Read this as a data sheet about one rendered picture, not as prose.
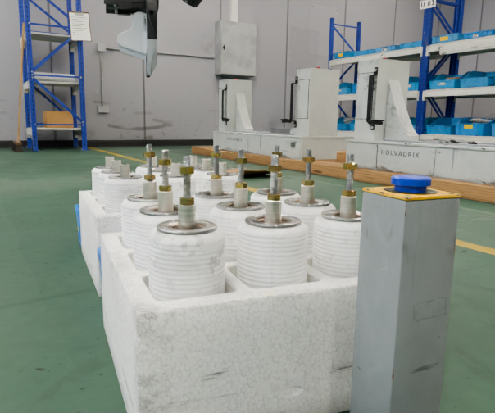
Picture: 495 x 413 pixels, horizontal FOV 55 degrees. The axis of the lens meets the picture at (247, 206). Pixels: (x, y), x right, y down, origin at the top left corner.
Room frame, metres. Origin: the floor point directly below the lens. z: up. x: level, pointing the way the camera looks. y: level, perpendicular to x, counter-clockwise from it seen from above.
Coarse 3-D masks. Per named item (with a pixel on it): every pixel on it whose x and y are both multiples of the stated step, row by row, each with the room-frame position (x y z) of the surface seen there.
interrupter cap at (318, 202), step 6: (288, 198) 0.80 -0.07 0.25; (294, 198) 0.81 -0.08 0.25; (300, 198) 0.81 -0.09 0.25; (318, 198) 0.81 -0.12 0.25; (288, 204) 0.76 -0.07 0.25; (294, 204) 0.75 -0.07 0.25; (300, 204) 0.75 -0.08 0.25; (306, 204) 0.74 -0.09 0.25; (312, 204) 0.75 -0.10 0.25; (318, 204) 0.75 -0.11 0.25; (324, 204) 0.75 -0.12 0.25
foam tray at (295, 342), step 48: (144, 288) 0.55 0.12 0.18; (240, 288) 0.56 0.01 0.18; (288, 288) 0.56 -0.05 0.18; (336, 288) 0.58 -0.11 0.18; (144, 336) 0.48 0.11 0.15; (192, 336) 0.50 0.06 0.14; (240, 336) 0.53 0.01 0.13; (288, 336) 0.55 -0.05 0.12; (336, 336) 0.58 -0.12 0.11; (144, 384) 0.48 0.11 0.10; (192, 384) 0.50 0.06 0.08; (240, 384) 0.53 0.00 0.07; (288, 384) 0.55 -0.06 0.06; (336, 384) 0.58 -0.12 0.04
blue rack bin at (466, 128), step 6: (462, 120) 5.73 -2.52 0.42; (468, 120) 5.79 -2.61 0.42; (492, 120) 5.42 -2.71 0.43; (456, 126) 5.64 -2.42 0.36; (462, 126) 5.58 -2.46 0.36; (468, 126) 5.51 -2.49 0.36; (474, 126) 5.45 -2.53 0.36; (480, 126) 5.39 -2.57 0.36; (486, 126) 5.39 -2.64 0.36; (456, 132) 5.64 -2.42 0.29; (462, 132) 5.58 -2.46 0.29; (468, 132) 5.51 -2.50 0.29; (474, 132) 5.45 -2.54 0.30; (480, 132) 5.38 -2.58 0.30; (486, 132) 5.40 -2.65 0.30
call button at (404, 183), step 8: (392, 176) 0.50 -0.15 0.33; (400, 176) 0.49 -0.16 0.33; (408, 176) 0.49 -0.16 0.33; (416, 176) 0.49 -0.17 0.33; (424, 176) 0.49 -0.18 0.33; (400, 184) 0.48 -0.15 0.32; (408, 184) 0.48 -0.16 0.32; (416, 184) 0.48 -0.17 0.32; (424, 184) 0.48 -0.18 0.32; (408, 192) 0.48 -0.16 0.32; (416, 192) 0.48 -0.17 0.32
